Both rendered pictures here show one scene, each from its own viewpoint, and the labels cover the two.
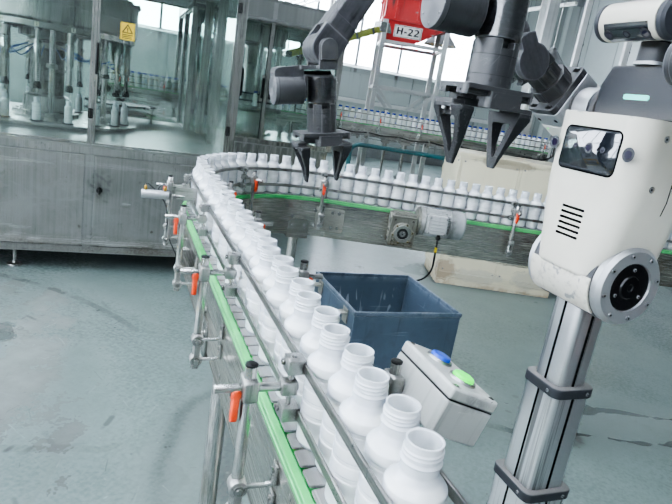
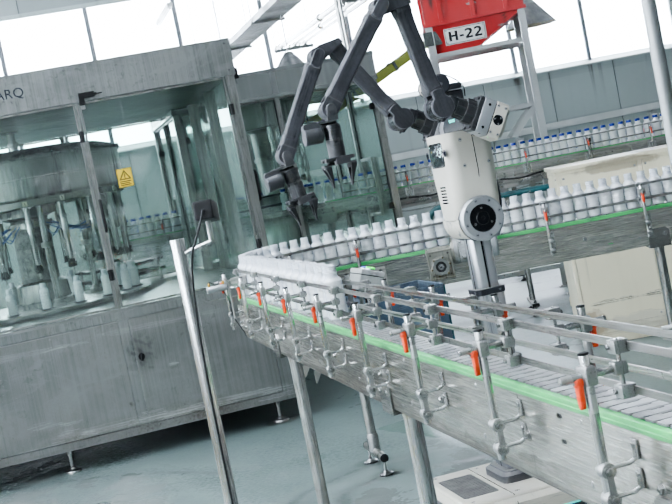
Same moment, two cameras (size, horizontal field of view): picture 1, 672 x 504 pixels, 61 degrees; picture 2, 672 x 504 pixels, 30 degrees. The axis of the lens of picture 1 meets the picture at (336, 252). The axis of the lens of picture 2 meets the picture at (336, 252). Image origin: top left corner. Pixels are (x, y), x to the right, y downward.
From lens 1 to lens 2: 3.37 m
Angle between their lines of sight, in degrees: 14
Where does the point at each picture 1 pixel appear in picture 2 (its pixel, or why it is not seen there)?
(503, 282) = not seen: outside the picture
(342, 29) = (290, 144)
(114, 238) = (172, 406)
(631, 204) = (457, 175)
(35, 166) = (71, 351)
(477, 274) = (641, 317)
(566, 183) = (437, 176)
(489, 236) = (530, 242)
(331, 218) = not seen: hidden behind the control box
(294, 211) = not seen: hidden behind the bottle
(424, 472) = (329, 273)
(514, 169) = (630, 166)
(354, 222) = (397, 274)
